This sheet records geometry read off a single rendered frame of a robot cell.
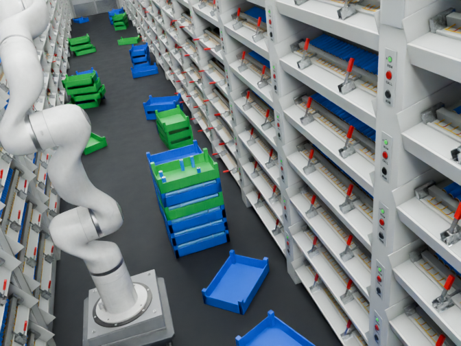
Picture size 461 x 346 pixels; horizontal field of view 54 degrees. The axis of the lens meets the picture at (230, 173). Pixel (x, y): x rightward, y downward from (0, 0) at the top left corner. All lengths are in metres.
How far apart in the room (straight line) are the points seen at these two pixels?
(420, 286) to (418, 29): 0.61
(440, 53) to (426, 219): 0.38
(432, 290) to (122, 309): 1.02
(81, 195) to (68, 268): 1.23
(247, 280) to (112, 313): 0.75
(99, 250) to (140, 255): 0.95
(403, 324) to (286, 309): 0.79
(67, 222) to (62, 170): 0.23
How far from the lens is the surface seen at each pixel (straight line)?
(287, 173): 1.83
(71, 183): 1.38
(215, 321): 2.08
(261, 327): 1.99
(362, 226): 1.40
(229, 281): 2.23
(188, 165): 2.39
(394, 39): 1.02
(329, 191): 1.55
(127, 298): 1.69
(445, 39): 0.97
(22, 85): 1.25
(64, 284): 2.52
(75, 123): 1.27
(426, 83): 1.05
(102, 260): 1.58
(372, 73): 1.27
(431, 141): 1.02
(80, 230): 1.51
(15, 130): 1.27
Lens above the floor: 1.52
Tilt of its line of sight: 30 degrees down
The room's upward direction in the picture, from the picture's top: 8 degrees counter-clockwise
